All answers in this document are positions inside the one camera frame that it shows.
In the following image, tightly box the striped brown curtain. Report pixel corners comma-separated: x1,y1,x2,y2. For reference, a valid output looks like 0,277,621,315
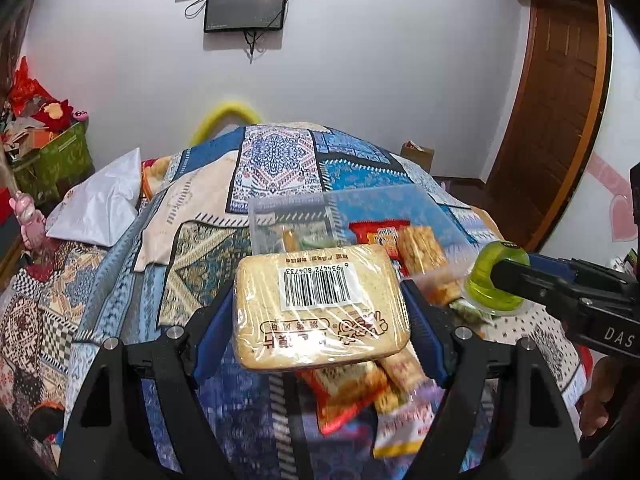
0,0,34,100

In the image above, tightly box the blue patchwork bed cover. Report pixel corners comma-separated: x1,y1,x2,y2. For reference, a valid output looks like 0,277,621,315
1,125,585,479

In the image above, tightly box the yellow curved headboard tube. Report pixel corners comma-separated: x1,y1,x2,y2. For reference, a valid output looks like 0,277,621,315
189,101,262,148

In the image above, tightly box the green small snack packet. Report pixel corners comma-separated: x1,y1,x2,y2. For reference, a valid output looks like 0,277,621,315
448,298,494,325

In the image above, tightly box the white plastic bag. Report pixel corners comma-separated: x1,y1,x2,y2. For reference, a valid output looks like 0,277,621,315
46,148,142,247

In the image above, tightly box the white wardrobe sliding door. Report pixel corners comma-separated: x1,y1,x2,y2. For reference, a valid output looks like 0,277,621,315
541,9,639,264

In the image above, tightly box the yellow white snack packet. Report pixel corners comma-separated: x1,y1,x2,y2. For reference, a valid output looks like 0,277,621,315
372,385,444,458

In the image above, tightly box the small cardboard box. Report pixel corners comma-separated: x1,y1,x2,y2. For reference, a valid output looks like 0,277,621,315
400,141,435,172

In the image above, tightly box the clear fried snack bag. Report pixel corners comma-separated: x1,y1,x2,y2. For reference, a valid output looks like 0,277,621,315
411,262,471,307

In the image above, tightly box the red peanut snack bag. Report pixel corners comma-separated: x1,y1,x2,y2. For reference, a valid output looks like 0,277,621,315
295,361,388,436

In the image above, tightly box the person right hand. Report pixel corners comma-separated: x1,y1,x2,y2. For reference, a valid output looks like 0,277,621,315
579,356,624,437

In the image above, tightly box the red chip snack bag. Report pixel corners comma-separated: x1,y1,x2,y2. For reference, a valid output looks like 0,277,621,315
348,219,410,260

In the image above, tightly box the clear plastic storage box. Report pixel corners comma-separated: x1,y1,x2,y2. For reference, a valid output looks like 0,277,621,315
248,184,476,264

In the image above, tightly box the clear biscuit stick pack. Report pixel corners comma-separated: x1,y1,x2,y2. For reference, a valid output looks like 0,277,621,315
374,342,428,415

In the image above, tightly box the small black wall monitor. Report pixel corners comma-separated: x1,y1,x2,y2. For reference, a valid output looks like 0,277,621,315
204,0,288,34

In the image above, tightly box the long brown wafer bar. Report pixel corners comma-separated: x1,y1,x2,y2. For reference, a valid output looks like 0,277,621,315
282,229,300,252

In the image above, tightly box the pink toy figure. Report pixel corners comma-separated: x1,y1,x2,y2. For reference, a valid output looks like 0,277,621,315
9,191,46,250

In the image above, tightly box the green jelly cup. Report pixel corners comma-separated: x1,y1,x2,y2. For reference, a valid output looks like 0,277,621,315
462,239,532,317

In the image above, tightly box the brown wooden door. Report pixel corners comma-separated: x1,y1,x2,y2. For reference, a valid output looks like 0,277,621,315
487,0,611,252

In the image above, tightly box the green storage basket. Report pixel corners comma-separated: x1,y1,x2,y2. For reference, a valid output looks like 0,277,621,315
12,122,94,206

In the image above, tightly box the square bread cake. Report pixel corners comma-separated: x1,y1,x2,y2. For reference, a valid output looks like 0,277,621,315
233,245,410,372

